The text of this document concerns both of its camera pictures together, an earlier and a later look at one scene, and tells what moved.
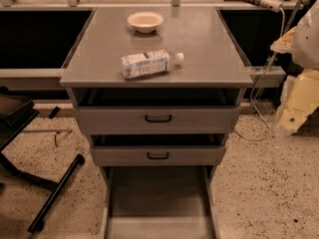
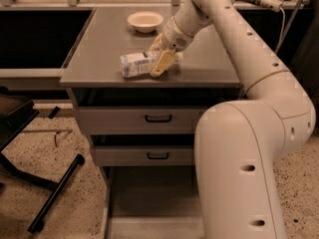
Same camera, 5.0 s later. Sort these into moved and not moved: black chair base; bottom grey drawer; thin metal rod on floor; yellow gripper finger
Moved: yellow gripper finger
Not moved: black chair base; bottom grey drawer; thin metal rod on floor
